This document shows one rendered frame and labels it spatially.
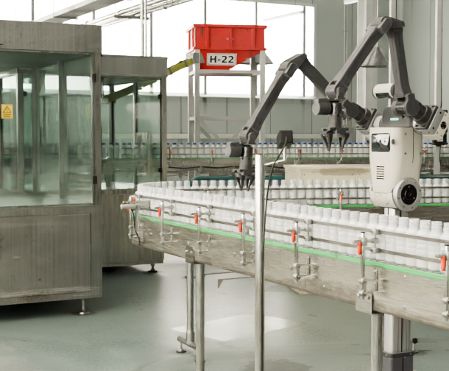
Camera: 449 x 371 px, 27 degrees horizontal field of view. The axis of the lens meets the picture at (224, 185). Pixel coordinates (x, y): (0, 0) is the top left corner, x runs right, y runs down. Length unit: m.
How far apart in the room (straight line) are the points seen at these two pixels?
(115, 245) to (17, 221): 2.48
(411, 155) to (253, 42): 7.05
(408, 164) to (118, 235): 5.76
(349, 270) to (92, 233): 4.29
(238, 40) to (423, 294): 8.27
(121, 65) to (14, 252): 2.98
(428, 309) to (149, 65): 6.96
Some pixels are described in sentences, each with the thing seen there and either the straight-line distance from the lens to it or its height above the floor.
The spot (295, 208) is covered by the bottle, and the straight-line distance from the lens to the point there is 3.91.
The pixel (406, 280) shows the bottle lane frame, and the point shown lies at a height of 0.96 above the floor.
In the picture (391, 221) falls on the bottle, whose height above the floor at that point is 1.15.
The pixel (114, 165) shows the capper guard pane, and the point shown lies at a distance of 9.66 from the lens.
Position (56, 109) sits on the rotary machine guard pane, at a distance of 7.48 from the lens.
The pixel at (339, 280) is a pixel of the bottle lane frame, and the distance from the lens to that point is 3.60.
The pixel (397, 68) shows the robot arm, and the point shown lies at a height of 1.75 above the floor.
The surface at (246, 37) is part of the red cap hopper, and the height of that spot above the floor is 2.65.
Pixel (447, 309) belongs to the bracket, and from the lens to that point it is 3.05.
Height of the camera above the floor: 1.45
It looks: 3 degrees down
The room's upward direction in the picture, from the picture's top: straight up
